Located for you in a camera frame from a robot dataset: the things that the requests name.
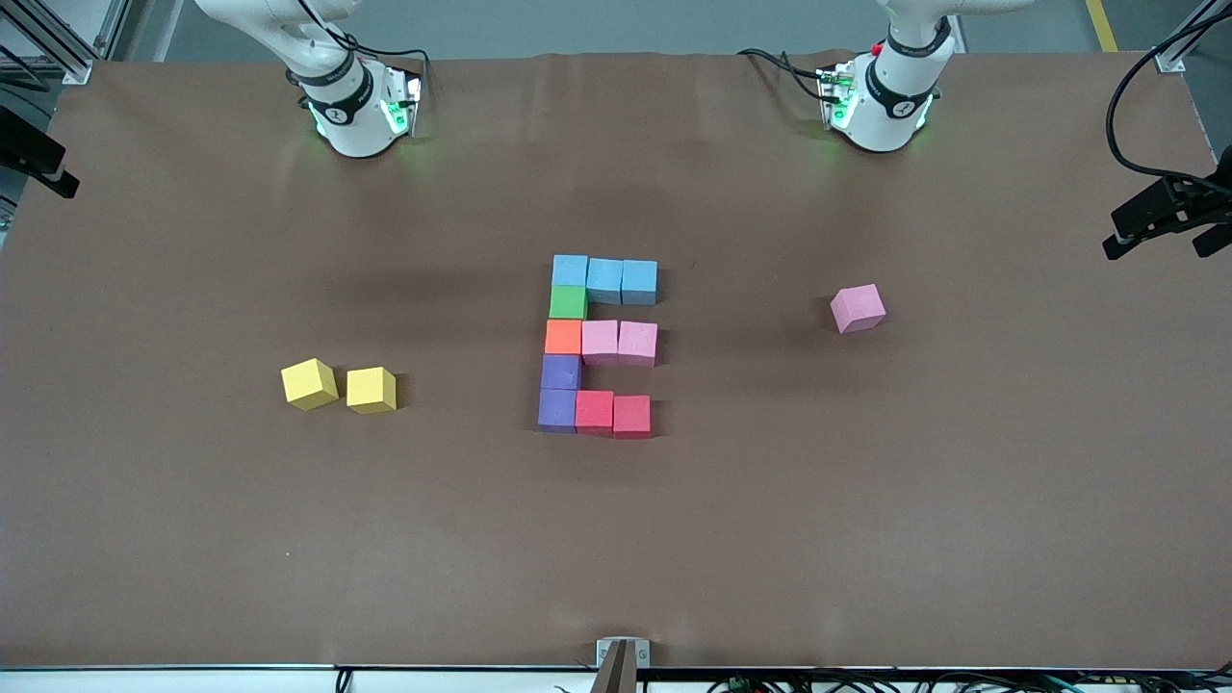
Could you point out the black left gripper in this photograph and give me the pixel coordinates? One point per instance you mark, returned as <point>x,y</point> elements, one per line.
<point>1158,204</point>

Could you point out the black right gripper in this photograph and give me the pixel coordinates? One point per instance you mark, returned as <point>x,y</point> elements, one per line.
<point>21,142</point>

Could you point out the blue foam cube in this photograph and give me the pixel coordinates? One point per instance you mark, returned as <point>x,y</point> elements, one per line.
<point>604,279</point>
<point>570,269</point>
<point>640,281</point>

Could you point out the green foam cube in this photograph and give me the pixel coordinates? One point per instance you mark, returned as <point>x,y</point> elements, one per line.
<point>568,302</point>

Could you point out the orange foam cube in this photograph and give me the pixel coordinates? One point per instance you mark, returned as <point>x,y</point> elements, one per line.
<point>563,337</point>

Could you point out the purple foam cube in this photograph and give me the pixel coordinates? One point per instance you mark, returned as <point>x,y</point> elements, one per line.
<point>557,410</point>
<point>561,372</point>

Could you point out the light pink dimpled foam cube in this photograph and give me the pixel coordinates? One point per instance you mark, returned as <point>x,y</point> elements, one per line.
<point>637,344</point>

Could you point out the red foam cube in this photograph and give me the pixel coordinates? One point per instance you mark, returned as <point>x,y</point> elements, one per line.
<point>631,416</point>
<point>594,412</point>

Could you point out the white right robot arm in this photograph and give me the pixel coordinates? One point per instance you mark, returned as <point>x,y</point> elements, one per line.
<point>342,87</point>

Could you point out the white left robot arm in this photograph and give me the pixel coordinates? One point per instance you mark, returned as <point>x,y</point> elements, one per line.
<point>895,87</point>

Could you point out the yellow foam cube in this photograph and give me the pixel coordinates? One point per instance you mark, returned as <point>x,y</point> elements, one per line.
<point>371,388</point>
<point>308,381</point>

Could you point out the brown table mat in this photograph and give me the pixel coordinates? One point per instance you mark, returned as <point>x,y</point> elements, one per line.
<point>616,539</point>

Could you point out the aluminium frame post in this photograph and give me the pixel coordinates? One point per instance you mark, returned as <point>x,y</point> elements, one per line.
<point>79,70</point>
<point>1169,60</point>

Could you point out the white table edge rail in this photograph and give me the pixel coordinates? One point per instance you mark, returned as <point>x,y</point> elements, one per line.
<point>144,685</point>

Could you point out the gray metal mounting bracket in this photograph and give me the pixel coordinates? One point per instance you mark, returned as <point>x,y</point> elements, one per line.
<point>604,653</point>

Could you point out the brown camera pole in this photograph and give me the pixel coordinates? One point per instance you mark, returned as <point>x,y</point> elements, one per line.
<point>618,680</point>

